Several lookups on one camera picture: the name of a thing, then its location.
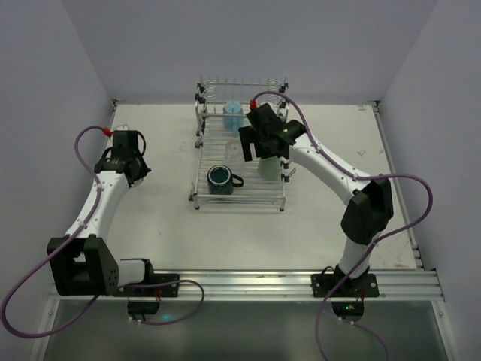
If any metal dish rack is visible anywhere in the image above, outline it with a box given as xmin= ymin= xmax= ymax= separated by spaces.
xmin=189 ymin=76 xmax=289 ymax=211

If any blue plastic mug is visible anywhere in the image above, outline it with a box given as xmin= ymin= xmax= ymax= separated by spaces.
xmin=222 ymin=100 xmax=244 ymax=136

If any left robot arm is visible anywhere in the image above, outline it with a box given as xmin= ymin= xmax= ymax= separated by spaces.
xmin=47 ymin=129 xmax=153 ymax=296

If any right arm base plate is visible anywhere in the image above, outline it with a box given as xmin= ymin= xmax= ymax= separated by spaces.
xmin=310 ymin=272 xmax=380 ymax=322

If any light green plastic cup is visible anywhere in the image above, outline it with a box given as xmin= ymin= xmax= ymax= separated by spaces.
xmin=257 ymin=156 xmax=281 ymax=181

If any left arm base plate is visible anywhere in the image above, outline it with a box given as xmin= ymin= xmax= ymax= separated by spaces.
xmin=113 ymin=273 xmax=180 ymax=321

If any aluminium mounting rail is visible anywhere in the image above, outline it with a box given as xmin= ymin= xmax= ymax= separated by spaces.
xmin=47 ymin=267 xmax=444 ymax=302

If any clear glass near centre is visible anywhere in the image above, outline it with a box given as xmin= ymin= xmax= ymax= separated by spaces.
xmin=224 ymin=140 xmax=244 ymax=167

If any dark green ceramic mug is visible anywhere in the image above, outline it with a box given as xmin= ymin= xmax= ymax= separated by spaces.
xmin=207 ymin=165 xmax=244 ymax=196

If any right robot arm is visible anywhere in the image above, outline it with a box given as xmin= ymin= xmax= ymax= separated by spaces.
xmin=239 ymin=100 xmax=394 ymax=293

